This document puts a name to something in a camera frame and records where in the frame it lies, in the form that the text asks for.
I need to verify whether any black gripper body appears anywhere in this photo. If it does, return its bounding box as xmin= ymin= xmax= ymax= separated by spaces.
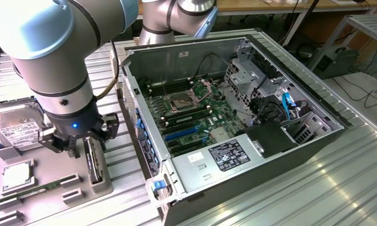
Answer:
xmin=44 ymin=103 xmax=107 ymax=142

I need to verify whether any green motherboard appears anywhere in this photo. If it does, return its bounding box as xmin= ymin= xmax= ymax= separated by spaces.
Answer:
xmin=141 ymin=79 xmax=240 ymax=157

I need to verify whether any silver chipset heat sink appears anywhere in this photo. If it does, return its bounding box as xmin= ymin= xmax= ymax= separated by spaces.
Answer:
xmin=209 ymin=128 xmax=232 ymax=143

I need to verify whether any black open PC case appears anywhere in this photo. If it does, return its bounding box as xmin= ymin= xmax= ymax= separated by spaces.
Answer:
xmin=117 ymin=33 xmax=355 ymax=226

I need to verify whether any silver power supply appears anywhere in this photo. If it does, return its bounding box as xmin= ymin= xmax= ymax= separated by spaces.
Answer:
xmin=172 ymin=135 xmax=271 ymax=201

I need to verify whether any black wire bundle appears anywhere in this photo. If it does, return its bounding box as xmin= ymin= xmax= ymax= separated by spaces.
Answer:
xmin=249 ymin=95 xmax=285 ymax=123

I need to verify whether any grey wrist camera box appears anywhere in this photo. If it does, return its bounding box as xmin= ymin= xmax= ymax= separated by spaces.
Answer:
xmin=39 ymin=128 xmax=56 ymax=143

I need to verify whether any wooden desk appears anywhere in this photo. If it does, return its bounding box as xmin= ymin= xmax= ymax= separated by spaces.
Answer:
xmin=216 ymin=0 xmax=377 ymax=45

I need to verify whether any grey case corner fixture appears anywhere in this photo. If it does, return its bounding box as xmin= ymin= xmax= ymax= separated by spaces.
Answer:
xmin=145 ymin=178 xmax=177 ymax=208
xmin=108 ymin=48 xmax=129 ymax=90

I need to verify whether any silver hard disk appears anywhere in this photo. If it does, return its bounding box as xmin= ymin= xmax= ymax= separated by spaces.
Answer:
xmin=0 ymin=103 xmax=56 ymax=151

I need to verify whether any black expansion slot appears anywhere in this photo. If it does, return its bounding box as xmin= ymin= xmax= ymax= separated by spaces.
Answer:
xmin=169 ymin=140 xmax=204 ymax=155

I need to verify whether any blue disk wire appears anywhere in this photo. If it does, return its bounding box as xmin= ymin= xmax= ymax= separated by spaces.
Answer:
xmin=281 ymin=93 xmax=295 ymax=122

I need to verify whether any silver CPU chip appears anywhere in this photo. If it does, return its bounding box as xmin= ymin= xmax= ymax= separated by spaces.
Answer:
xmin=1 ymin=166 xmax=31 ymax=188

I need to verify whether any black equipment box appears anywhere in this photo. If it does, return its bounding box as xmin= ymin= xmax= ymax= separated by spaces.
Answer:
xmin=313 ymin=47 xmax=360 ymax=80

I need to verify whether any blue expansion slot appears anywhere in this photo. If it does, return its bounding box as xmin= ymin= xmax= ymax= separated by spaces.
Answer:
xmin=163 ymin=125 xmax=199 ymax=141

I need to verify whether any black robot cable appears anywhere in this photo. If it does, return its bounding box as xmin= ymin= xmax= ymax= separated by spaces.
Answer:
xmin=93 ymin=39 xmax=120 ymax=98

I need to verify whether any black plastic shroud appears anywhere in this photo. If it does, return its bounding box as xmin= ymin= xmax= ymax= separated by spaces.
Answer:
xmin=235 ymin=124 xmax=300 ymax=159

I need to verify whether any metal slat shelf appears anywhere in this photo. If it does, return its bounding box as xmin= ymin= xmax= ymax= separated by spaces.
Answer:
xmin=308 ymin=14 xmax=377 ymax=73

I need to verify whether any silver drive cage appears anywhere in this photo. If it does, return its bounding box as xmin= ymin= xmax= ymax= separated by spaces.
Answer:
xmin=223 ymin=39 xmax=289 ymax=118

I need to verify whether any metal socket cover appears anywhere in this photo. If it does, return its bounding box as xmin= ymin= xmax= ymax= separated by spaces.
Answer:
xmin=188 ymin=79 xmax=217 ymax=97

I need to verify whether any grey parts rack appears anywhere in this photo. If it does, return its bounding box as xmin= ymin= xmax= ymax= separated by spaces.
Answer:
xmin=0 ymin=138 xmax=115 ymax=226

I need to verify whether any CPU socket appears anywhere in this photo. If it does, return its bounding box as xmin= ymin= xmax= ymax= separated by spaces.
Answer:
xmin=168 ymin=93 xmax=197 ymax=111

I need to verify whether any installed green RAM stick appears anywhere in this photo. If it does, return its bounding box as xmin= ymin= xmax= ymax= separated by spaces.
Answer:
xmin=167 ymin=110 xmax=215 ymax=125

